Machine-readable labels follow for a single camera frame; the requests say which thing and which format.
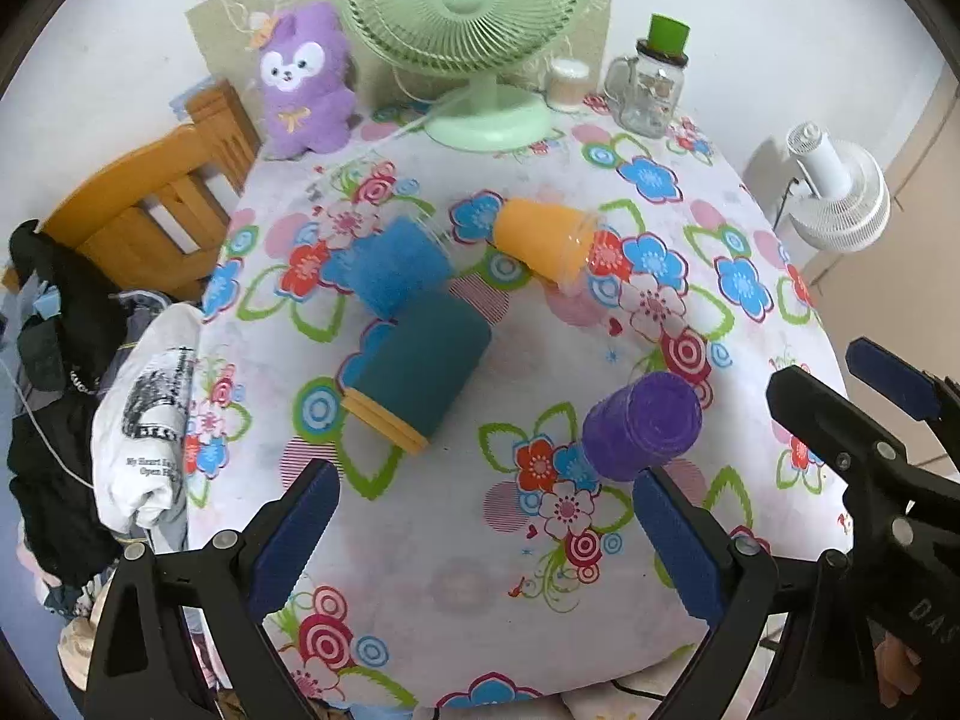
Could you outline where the small white jar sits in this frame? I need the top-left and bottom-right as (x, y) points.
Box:
(545, 58), (587, 113)

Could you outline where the teal cup with orange rim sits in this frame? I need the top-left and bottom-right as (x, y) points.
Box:
(341, 289), (494, 456)

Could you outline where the white fan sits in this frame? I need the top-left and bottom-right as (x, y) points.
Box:
(772, 120), (892, 252)

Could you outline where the purple cup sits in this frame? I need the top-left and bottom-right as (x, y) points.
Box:
(582, 371), (704, 483)

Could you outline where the blue cup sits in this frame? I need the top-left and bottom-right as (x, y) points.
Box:
(346, 214), (457, 322)

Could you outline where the floral tablecloth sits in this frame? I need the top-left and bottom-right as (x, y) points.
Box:
(184, 94), (857, 712)

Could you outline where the white cable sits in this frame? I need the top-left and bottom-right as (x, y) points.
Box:
(0, 356), (98, 492)

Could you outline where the wooden chair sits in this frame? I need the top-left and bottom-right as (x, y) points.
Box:
(4, 79), (263, 301)

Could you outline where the black clothing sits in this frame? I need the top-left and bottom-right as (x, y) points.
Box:
(6, 219), (173, 590)

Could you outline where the glass mug with green lid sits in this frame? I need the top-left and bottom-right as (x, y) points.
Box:
(604, 13), (692, 139)

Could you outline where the green table fan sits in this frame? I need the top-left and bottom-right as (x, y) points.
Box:
(341, 0), (587, 152)

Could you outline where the white printed t-shirt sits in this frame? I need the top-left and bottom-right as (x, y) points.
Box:
(91, 304), (205, 533)

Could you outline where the person's right hand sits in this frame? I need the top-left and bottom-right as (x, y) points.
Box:
(872, 637), (922, 707)

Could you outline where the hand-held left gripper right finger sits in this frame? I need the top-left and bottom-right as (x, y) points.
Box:
(632, 465), (781, 720)

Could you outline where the purple plush toy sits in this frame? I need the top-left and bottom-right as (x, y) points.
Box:
(255, 1), (356, 161)

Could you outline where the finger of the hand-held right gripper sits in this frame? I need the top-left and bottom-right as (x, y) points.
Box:
(766, 364), (920, 515)
(846, 337), (960, 458)

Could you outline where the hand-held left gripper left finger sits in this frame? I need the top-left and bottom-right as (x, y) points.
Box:
(84, 457), (342, 720)

